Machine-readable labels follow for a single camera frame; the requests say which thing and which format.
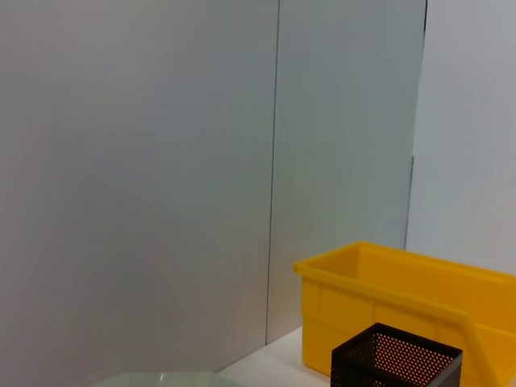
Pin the black mesh pen holder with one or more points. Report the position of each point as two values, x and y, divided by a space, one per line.
354 363

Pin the pale green wavy fruit bowl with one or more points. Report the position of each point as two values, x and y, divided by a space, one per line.
161 381

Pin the yellow plastic bin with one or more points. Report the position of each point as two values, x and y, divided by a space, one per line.
403 290

